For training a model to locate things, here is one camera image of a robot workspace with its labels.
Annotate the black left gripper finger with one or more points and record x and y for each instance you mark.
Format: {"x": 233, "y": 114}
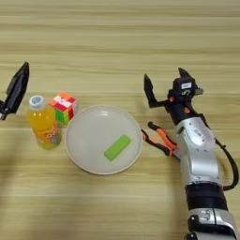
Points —
{"x": 17, "y": 87}

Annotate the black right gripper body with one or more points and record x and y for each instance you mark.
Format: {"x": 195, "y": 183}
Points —
{"x": 181, "y": 111}

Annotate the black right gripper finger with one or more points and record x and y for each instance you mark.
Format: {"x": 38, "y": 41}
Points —
{"x": 149, "y": 90}
{"x": 183, "y": 73}

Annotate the orange juice bottle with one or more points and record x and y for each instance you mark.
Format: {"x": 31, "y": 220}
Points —
{"x": 43, "y": 125}

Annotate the colourful puzzle cube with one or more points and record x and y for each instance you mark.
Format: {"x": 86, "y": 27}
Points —
{"x": 64, "y": 108}

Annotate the round beige plate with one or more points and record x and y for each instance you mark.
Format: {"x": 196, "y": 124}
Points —
{"x": 90, "y": 140}

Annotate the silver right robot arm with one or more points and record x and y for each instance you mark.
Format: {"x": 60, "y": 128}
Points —
{"x": 200, "y": 150}

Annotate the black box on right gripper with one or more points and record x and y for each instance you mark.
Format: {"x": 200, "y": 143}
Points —
{"x": 182, "y": 92}

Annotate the green rectangular block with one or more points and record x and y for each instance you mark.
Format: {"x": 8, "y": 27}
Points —
{"x": 117, "y": 147}

